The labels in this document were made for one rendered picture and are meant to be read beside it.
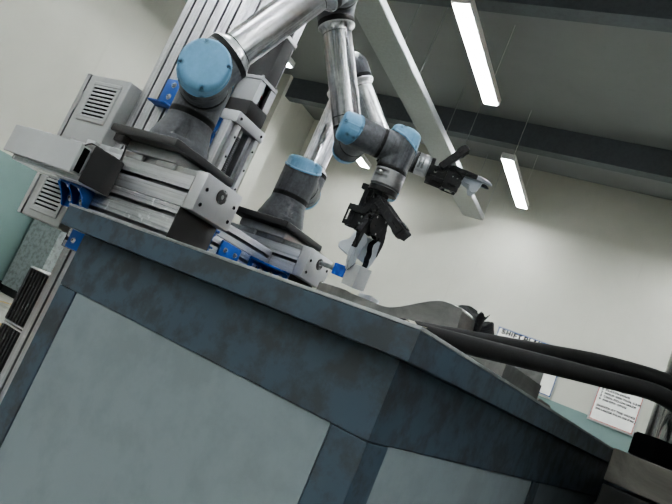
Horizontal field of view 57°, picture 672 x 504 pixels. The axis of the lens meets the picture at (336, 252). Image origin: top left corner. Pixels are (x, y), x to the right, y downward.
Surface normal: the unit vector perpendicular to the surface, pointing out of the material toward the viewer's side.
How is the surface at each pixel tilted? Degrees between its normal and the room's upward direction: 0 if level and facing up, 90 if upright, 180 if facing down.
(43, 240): 90
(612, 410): 90
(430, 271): 90
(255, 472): 90
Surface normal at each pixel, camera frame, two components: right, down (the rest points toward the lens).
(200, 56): 0.11, 0.01
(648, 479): -0.52, -0.35
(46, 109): 0.84, 0.29
